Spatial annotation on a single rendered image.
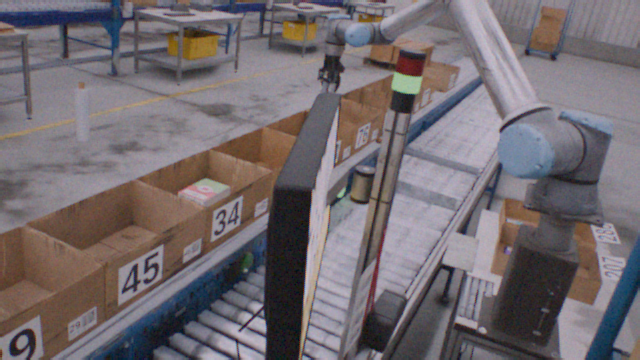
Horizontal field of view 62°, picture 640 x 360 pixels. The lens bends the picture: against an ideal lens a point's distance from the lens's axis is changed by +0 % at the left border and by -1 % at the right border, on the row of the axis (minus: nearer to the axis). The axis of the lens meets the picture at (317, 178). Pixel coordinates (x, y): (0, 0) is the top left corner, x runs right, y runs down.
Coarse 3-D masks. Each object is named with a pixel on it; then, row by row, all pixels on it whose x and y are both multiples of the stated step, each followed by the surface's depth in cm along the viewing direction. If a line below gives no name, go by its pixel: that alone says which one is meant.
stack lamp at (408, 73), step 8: (400, 56) 96; (400, 64) 96; (408, 64) 95; (416, 64) 95; (400, 72) 96; (408, 72) 96; (416, 72) 96; (400, 80) 97; (408, 80) 96; (416, 80) 96; (400, 88) 97; (408, 88) 97; (416, 88) 97
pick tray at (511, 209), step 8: (504, 200) 253; (512, 200) 255; (504, 208) 243; (512, 208) 256; (520, 208) 255; (504, 216) 236; (512, 216) 257; (520, 216) 256; (528, 216) 255; (536, 216) 254; (512, 224) 230; (536, 224) 254; (584, 224) 248; (576, 232) 250; (584, 232) 246; (592, 232) 234; (584, 240) 242; (592, 240) 231; (592, 248) 223
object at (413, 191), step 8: (400, 184) 267; (408, 184) 266; (400, 192) 269; (408, 192) 267; (416, 192) 265; (424, 192) 263; (432, 192) 261; (424, 200) 264; (432, 200) 262; (440, 200) 261; (448, 200) 259; (448, 208) 260
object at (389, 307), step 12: (384, 300) 123; (396, 300) 124; (372, 312) 120; (384, 312) 120; (396, 312) 120; (372, 324) 119; (384, 324) 118; (396, 324) 120; (384, 336) 119; (372, 348) 123; (384, 348) 123
